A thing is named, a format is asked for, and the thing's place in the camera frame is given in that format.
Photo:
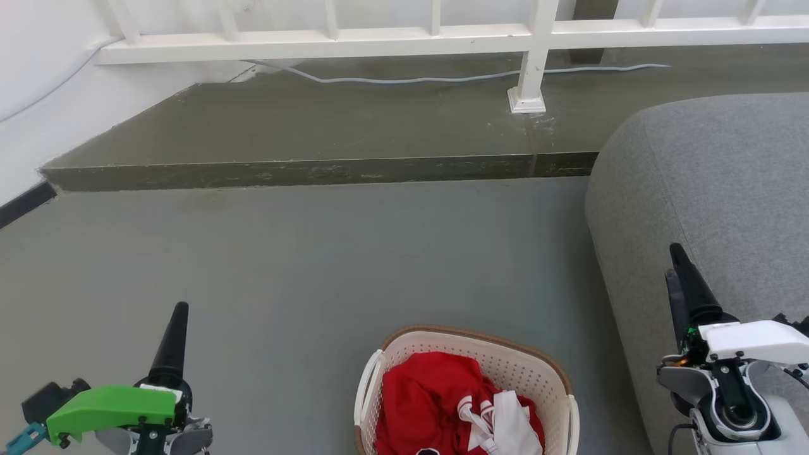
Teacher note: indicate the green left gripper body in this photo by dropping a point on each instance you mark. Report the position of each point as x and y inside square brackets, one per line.
[107, 404]

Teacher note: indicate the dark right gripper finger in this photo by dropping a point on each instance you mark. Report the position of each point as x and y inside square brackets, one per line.
[677, 309]
[695, 291]

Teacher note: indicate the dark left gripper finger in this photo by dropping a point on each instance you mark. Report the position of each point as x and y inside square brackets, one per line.
[172, 347]

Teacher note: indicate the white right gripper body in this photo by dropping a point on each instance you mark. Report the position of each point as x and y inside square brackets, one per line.
[758, 341]

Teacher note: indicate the cream perforated laundry basket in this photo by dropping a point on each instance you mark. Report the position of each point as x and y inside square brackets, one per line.
[505, 366]

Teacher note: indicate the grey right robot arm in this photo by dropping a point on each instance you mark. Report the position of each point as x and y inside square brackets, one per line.
[679, 382]

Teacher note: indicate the grey fabric sofa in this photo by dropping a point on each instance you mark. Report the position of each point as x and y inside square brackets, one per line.
[714, 183]

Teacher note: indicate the white garment with red stripes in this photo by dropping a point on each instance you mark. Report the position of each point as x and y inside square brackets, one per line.
[509, 423]

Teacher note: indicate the black baseboard strip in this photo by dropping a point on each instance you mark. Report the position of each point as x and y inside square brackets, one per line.
[22, 203]

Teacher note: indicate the white wooden railing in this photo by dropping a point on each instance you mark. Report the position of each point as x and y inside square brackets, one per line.
[534, 38]

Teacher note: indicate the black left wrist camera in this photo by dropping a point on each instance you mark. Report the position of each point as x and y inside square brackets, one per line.
[50, 398]

